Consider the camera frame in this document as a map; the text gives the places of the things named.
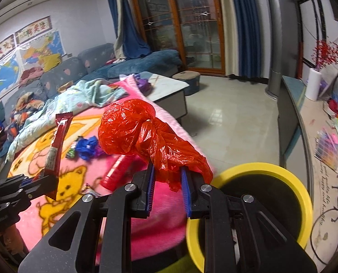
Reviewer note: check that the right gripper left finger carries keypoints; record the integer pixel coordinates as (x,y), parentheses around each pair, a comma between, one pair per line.
(150,185)

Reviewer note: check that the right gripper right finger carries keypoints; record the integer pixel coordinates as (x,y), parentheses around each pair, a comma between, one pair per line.
(186,186)

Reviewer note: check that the red snack wrapper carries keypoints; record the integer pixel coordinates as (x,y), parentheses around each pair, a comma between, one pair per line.
(52,165)

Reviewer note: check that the red plastic bag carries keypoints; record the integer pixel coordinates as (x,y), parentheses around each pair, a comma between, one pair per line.
(132,128)

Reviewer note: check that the yellow rim trash bin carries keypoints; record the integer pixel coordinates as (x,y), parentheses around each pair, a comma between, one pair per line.
(254,217)

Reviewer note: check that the red flat box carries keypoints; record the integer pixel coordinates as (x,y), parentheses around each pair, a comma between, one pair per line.
(122,164)

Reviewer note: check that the pink cartoon blanket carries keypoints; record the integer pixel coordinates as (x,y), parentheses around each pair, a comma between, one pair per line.
(163,230)

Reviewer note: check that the blue crumpled plastic bag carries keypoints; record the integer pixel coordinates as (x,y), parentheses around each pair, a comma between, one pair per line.
(88,149)

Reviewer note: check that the white coffee table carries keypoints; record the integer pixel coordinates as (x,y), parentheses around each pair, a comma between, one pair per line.
(168,93)

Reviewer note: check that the purple cloth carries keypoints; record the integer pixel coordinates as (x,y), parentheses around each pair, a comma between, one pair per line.
(143,84)

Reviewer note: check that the light blue patterned quilt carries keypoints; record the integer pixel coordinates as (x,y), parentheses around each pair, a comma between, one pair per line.
(77,98)

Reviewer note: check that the round blue footstool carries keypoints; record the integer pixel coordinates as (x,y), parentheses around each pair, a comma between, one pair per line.
(192,78)

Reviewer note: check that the world map poster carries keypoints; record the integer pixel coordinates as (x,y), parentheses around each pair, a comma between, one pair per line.
(19,63)

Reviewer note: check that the grey blue sofa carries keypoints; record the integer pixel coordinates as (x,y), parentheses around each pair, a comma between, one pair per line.
(88,65)

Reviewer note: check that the blue curtain left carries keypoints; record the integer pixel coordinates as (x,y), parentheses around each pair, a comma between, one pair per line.
(129,44)

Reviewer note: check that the blue curtain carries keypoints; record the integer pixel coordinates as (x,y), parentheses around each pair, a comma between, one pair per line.
(129,44)
(242,40)

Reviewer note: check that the tv cabinet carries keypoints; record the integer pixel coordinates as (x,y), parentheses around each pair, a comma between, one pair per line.
(299,121)

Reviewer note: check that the colour swatch book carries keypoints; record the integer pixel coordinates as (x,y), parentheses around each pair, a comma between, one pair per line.
(326,149)

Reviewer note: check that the wooden glass sliding door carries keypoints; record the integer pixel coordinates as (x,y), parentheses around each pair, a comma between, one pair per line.
(192,27)

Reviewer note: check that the white paper roll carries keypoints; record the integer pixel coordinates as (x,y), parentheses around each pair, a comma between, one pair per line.
(313,85)

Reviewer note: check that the blue curtain right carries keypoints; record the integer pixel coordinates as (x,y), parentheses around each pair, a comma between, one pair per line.
(242,40)

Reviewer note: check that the silver tower air conditioner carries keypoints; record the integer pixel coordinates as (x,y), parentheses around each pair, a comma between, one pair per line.
(284,43)

